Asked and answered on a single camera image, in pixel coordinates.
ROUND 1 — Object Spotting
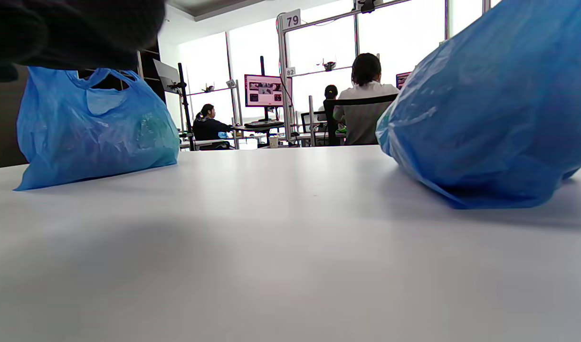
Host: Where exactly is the black monitor pole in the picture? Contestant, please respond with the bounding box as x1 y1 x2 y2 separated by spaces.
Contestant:
259 56 268 122

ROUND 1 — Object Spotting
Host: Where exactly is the black mesh office chair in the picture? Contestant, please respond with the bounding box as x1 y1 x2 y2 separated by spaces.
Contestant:
323 93 399 146

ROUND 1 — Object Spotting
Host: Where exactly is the grey computer monitor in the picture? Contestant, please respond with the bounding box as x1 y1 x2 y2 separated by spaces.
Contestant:
153 59 181 95

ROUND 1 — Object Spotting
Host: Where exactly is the blue plastic bag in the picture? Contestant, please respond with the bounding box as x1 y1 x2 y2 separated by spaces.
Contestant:
376 0 581 210
14 66 181 191

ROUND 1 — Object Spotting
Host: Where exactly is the computer monitor pink screen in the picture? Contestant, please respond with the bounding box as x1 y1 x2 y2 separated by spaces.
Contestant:
244 74 293 108

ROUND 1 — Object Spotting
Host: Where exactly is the aluminium frame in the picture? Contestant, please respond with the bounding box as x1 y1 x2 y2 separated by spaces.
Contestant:
290 53 381 147
276 0 414 145

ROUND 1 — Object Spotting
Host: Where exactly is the black monitor stand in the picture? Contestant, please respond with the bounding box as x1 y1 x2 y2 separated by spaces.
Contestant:
177 63 197 152

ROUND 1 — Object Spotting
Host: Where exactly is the dark cabinet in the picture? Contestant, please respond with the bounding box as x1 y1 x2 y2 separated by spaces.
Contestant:
76 39 167 106

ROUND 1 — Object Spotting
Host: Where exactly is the person's right hand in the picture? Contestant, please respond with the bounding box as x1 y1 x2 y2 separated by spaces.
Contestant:
0 0 167 82

